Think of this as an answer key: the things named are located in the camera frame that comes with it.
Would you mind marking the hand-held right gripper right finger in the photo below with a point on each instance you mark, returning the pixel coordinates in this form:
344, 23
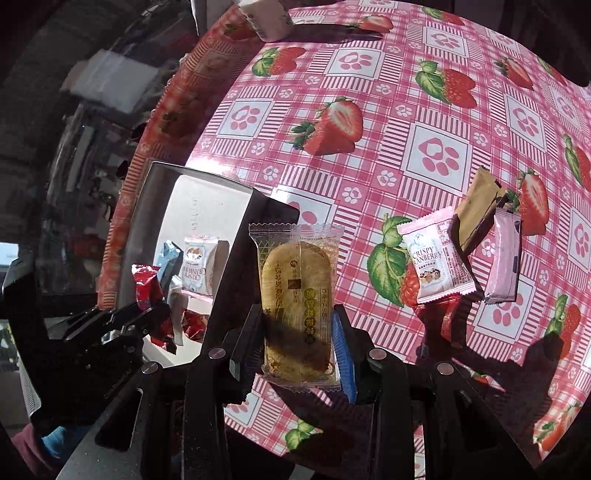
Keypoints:
345, 355

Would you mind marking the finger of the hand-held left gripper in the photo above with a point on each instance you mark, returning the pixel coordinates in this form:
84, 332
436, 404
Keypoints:
101, 318
136, 339

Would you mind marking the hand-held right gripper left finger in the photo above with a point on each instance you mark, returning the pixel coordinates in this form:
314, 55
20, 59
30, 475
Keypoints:
244, 344

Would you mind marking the red twisted candy wrapper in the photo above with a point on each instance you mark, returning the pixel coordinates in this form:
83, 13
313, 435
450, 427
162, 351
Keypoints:
194, 323

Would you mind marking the silver snack packet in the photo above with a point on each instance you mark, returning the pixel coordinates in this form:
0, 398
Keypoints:
176, 300

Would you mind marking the dark red snack packet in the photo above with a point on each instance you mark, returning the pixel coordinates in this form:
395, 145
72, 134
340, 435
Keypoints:
147, 284

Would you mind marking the clear packet with yellow cracker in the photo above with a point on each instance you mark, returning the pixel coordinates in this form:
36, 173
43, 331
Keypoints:
295, 277

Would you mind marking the light blue snack packet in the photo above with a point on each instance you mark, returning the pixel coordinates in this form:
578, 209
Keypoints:
168, 258

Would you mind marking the white round snack packet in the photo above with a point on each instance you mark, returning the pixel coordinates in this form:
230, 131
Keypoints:
199, 265

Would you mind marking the pink-edged white snack packet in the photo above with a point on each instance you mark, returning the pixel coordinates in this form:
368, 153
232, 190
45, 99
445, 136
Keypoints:
434, 263

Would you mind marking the white box with dark rim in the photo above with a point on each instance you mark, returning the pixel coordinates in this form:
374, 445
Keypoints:
194, 217

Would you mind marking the pale pink snack packet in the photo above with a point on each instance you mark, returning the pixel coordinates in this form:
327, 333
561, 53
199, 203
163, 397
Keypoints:
505, 258

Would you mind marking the gold and brown snack packet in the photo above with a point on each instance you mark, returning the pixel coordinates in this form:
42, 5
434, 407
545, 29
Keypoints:
478, 207

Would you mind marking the strawberry print tablecloth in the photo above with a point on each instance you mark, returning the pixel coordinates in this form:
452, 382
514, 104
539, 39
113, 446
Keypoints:
383, 138

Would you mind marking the white plastic bottle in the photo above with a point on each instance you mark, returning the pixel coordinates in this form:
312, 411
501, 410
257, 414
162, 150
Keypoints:
268, 21

